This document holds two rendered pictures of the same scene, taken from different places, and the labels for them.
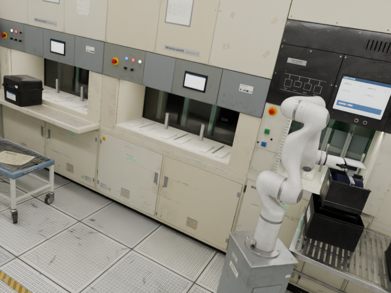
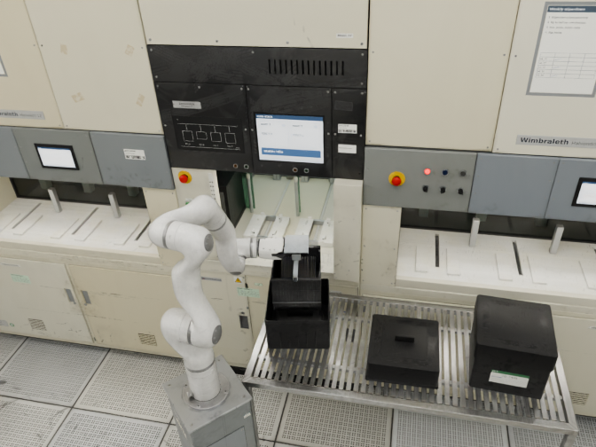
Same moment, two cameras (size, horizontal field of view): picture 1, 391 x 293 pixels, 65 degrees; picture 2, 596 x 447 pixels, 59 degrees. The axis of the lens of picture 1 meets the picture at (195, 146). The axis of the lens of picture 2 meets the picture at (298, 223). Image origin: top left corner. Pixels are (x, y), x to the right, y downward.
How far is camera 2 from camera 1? 98 cm
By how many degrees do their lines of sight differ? 17
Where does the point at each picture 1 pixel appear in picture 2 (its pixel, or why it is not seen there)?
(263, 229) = (192, 380)
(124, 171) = (20, 297)
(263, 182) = (167, 331)
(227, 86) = (107, 155)
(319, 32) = (199, 58)
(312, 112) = (184, 243)
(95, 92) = not seen: outside the picture
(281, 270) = (233, 415)
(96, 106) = not seen: outside the picture
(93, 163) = not seen: outside the picture
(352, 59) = (257, 90)
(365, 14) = (249, 24)
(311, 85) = (220, 134)
